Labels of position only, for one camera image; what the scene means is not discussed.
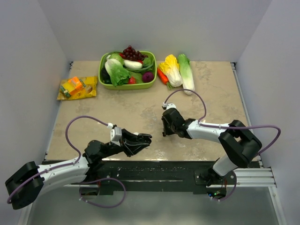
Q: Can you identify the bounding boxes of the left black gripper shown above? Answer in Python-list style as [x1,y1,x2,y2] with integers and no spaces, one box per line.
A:
[100,128,149,159]

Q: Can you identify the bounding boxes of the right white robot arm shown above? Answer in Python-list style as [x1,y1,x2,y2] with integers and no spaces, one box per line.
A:
[162,107,262,186]

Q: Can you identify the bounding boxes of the green plastic basket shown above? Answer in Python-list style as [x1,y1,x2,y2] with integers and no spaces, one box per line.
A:
[98,51,157,90]

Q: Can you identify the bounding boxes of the orange carrot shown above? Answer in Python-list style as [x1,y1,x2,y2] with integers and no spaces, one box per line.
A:
[157,68,173,90]

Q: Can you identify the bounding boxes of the green napa cabbage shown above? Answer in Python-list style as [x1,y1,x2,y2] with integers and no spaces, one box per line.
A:
[177,54,195,95]

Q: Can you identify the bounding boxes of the yellow napa cabbage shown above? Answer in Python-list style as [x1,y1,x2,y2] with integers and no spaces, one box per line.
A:
[158,54,182,88]

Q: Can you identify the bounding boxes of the red strawberry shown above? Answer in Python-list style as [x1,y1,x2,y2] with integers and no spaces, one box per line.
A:
[128,76,136,84]

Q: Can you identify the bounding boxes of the green leafy vegetable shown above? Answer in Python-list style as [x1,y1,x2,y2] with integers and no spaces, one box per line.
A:
[125,58,154,84]

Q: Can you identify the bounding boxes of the green lettuce head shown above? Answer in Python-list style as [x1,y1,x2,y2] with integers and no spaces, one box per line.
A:
[105,59,131,87]

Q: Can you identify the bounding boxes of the white radish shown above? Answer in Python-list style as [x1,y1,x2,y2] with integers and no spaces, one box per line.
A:
[124,60,143,69]

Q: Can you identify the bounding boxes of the yellow snack bag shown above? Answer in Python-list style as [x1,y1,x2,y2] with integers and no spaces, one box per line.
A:
[57,76,97,101]

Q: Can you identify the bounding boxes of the red grape bunch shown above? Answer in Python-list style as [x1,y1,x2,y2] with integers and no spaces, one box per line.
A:
[119,45,148,61]

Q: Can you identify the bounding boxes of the round green cabbage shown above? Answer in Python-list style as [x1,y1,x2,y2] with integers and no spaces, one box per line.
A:
[106,52,124,65]

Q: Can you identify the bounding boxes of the orange juice carton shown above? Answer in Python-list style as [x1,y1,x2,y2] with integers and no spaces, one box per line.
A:
[60,76,86,98]

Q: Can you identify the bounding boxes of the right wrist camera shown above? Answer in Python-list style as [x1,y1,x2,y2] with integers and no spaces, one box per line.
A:
[162,103,176,110]

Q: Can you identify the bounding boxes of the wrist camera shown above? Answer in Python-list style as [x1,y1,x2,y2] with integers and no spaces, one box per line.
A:
[162,103,176,110]
[107,123,122,146]

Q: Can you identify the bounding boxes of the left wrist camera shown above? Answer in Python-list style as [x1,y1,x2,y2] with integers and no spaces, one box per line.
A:
[107,123,122,146]

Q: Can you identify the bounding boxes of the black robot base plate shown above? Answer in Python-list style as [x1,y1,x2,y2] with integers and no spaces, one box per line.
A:
[42,159,237,196]

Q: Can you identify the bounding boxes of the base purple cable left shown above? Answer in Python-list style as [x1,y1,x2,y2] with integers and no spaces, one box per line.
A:
[79,177,127,208]

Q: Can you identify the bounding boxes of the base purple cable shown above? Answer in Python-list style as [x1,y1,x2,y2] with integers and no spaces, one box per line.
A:
[79,177,127,208]
[210,173,237,202]

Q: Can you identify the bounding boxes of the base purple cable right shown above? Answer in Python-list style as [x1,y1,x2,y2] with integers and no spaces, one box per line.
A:
[210,173,237,202]

